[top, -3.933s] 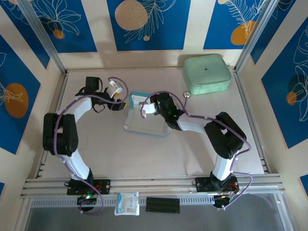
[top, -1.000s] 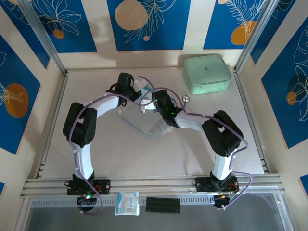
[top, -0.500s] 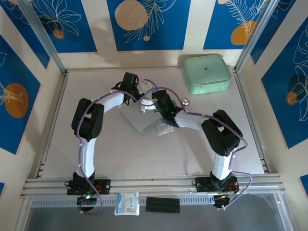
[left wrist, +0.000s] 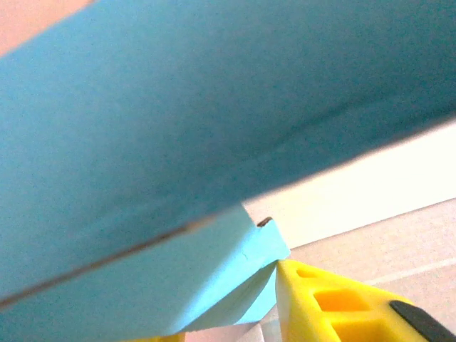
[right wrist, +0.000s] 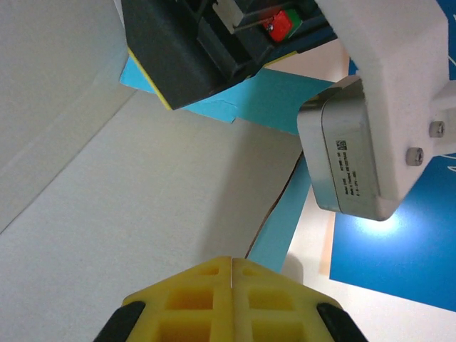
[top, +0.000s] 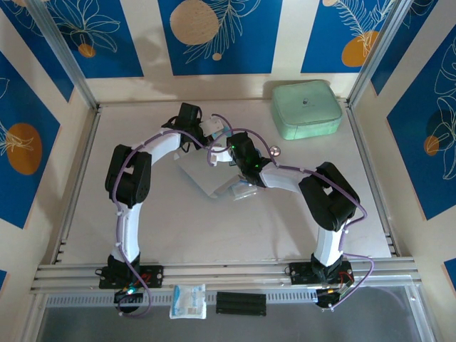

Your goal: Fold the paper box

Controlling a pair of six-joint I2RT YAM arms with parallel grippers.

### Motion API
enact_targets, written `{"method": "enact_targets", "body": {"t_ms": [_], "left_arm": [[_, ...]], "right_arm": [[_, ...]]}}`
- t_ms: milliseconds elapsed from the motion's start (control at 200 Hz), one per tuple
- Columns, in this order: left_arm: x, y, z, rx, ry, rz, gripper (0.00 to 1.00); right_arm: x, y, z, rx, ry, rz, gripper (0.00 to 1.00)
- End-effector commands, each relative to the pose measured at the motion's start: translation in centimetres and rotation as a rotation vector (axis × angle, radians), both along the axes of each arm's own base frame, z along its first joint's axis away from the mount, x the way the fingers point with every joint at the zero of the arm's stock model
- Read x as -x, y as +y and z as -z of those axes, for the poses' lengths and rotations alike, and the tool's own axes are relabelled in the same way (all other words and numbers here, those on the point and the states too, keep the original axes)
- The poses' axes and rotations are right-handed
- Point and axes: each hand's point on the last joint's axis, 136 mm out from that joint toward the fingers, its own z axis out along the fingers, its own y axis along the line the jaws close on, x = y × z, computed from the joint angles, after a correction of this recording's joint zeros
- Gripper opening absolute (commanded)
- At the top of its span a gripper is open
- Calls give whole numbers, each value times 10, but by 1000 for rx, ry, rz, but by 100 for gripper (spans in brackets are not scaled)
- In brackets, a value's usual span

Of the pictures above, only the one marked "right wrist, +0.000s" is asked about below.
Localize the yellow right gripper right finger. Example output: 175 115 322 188
231 256 370 342

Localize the white and blue paper box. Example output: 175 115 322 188
0 0 338 342

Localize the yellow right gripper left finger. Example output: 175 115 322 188
93 255 233 342

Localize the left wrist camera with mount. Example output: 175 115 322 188
297 0 456 222

